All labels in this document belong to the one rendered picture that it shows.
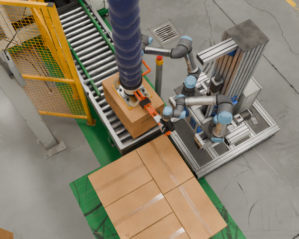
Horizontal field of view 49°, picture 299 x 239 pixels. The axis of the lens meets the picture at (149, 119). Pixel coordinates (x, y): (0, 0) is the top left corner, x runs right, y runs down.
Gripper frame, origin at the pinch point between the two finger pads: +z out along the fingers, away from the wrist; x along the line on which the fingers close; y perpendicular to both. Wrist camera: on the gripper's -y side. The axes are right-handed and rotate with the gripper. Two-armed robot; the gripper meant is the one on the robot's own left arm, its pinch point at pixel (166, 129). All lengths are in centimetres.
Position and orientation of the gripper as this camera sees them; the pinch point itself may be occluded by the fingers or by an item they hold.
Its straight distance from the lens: 310.5
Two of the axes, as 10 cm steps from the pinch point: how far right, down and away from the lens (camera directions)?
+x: -8.2, 5.0, -2.7
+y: -5.7, -7.3, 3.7
